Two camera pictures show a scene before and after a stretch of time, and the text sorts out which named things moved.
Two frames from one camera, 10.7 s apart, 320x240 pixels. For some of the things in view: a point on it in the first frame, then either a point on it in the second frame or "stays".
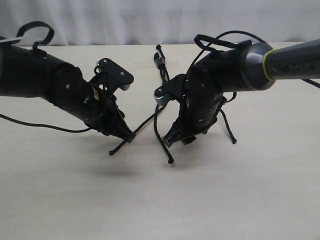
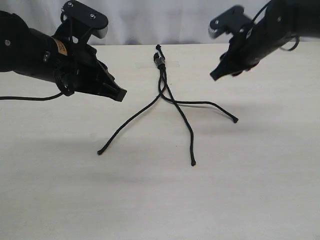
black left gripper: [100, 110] -> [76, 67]
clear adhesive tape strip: [152, 65] stays
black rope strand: [222, 114] -> [160, 52]
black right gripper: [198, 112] -> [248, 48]
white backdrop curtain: [136, 22] stays
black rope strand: [127, 141] -> [100, 151]
